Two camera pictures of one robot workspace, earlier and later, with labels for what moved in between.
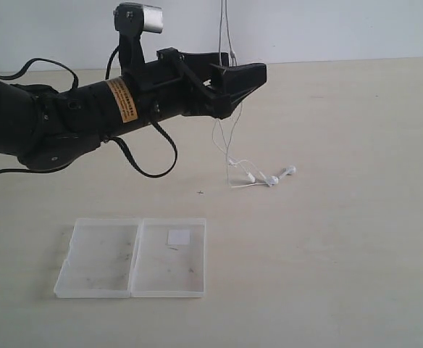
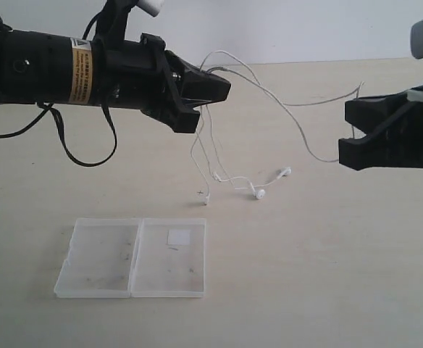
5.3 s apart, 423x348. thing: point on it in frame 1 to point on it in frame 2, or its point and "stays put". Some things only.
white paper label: (177, 237) stays put
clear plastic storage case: (124, 258) stays put
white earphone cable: (237, 174) to (277, 100)
